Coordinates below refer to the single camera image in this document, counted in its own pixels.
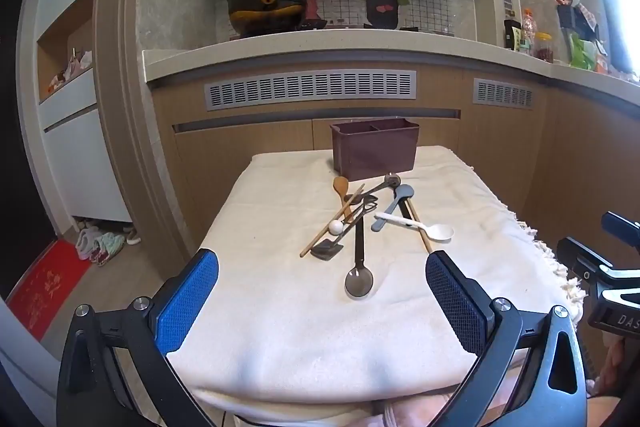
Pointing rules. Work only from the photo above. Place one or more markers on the pink clothing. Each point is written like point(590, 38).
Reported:
point(415, 412)

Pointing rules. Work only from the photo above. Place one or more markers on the small dark slotted spatula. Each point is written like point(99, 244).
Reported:
point(327, 251)

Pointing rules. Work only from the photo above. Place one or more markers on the wooden chopstick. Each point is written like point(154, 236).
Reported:
point(320, 234)
point(425, 241)

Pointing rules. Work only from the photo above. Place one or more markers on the wooden spoon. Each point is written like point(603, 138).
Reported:
point(341, 185)

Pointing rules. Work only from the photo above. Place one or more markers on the beige kitchen countertop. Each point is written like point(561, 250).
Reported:
point(325, 52)

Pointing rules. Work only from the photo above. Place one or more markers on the red floor mat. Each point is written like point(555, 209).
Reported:
point(45, 289)

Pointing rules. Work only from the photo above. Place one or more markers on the cream white cloth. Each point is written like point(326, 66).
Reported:
point(280, 332)

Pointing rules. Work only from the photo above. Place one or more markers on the orange capped bottle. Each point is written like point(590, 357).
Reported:
point(529, 32)

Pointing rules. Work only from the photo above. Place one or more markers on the metal spoon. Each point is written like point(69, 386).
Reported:
point(392, 181)

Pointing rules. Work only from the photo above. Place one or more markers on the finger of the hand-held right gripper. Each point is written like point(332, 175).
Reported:
point(570, 254)
point(622, 227)

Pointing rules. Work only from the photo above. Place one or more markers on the person's right forearm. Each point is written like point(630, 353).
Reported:
point(622, 364)

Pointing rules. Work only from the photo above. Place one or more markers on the wooden base cabinet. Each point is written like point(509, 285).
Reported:
point(250, 132)

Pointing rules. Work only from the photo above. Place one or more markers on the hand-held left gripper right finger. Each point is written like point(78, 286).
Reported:
point(455, 307)

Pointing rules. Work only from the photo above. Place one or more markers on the brown plastic utensil holder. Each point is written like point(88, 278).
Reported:
point(375, 152)

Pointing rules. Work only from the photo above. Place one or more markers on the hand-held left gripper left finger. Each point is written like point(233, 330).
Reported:
point(190, 302)

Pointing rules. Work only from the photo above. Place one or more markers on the long grey vent grille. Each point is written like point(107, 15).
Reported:
point(310, 90)

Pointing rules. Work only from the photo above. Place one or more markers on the pile of slippers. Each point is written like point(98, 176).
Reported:
point(102, 242)

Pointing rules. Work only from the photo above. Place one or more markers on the dark food packet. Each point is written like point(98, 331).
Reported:
point(512, 36)

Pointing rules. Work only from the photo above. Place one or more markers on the short grey vent grille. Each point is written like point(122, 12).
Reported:
point(502, 93)

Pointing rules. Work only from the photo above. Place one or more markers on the white shelf cabinet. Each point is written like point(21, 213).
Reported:
point(85, 157)

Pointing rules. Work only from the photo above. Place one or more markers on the white plastic spoon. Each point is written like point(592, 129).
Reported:
point(440, 232)

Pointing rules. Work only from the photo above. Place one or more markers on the green packet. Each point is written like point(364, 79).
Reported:
point(582, 54)

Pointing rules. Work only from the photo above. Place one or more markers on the jar with red contents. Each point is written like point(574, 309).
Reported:
point(544, 49)

